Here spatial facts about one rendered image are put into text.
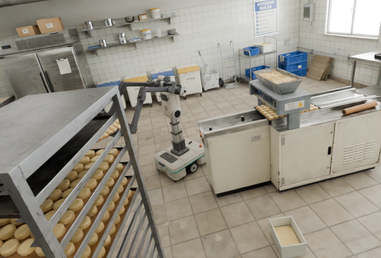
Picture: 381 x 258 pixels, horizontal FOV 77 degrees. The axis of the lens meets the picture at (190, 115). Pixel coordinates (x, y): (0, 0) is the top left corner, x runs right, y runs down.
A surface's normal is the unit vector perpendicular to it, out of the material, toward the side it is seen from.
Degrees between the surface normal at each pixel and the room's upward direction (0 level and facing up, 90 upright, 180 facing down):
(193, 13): 90
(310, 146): 90
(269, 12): 90
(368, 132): 90
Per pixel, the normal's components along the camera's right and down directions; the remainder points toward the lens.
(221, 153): 0.18, 0.38
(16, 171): 0.98, -0.09
